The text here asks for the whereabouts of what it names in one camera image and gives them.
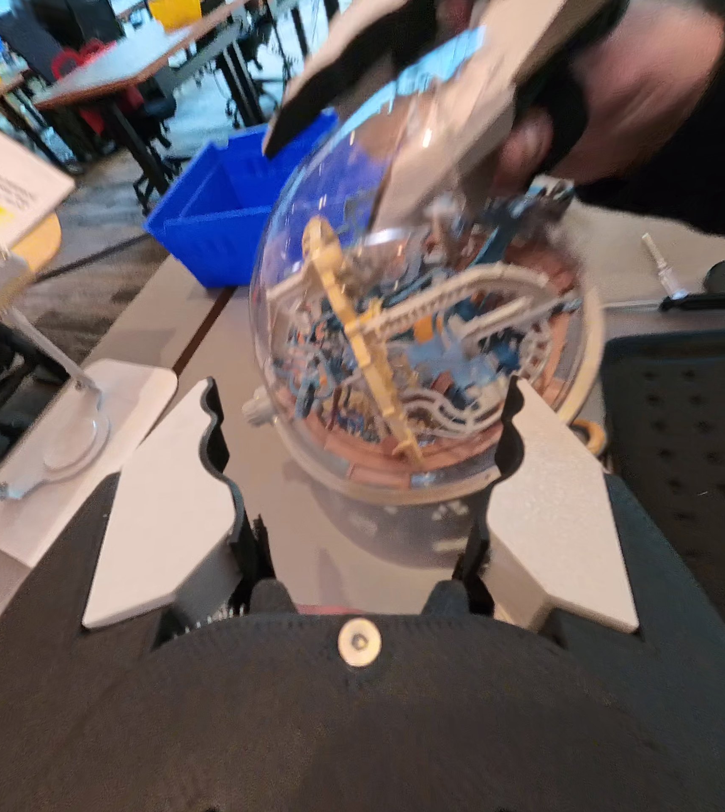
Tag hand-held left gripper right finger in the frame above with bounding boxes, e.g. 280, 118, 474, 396
468, 377, 640, 635

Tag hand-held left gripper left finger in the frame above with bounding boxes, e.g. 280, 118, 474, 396
84, 377, 264, 631

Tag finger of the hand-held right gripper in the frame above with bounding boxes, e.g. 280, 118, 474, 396
261, 0, 446, 159
376, 0, 592, 236

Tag yellow-handled scissors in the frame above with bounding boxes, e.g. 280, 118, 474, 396
572, 419, 610, 461

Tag clear maze ball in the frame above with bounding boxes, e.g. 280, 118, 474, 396
242, 77, 607, 503

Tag person's right forearm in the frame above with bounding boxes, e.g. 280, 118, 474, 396
579, 0, 725, 250

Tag person's right hand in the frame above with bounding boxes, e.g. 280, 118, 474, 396
490, 0, 725, 194

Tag black perforated pad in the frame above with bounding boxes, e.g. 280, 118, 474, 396
600, 330, 725, 696

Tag yellow bin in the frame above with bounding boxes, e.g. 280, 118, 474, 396
147, 0, 203, 34

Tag blue storage bin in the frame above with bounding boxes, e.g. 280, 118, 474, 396
147, 112, 338, 290

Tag wooden office desk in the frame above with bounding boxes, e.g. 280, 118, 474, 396
33, 0, 275, 199

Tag red office chair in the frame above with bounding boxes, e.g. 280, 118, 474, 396
52, 38, 176, 143

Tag clear-handled screwdriver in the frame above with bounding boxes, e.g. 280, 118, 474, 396
641, 233, 688, 295

